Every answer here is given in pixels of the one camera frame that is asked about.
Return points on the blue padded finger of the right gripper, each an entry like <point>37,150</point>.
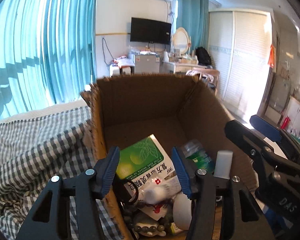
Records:
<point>282,138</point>

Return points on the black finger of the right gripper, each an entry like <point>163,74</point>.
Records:
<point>278,174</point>

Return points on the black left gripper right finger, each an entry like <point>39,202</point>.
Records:
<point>241,218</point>

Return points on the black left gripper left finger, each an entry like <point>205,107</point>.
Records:
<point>49,217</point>

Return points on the green white medicine box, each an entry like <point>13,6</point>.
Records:
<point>145,173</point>

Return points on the checkered grey white cloth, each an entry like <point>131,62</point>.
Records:
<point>34,150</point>

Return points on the wooden chair with clothes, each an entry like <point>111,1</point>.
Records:
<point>207,76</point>

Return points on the brown cardboard box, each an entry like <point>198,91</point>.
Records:
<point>173,108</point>

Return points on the white sliding wardrobe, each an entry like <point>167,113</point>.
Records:
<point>239,45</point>

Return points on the black backpack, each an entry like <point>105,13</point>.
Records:
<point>203,57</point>

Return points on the white dressing table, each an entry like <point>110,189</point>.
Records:
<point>175,68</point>

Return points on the oval white vanity mirror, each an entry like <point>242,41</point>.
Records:
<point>181,40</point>

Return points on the silver mini fridge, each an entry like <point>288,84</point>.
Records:
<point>148,63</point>

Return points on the right teal curtain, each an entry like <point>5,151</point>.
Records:
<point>193,16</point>

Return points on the white suitcase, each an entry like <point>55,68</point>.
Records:
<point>114,70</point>

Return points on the large left teal curtain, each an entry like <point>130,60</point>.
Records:
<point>47,53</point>

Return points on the black wall television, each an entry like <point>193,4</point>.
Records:
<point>150,31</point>

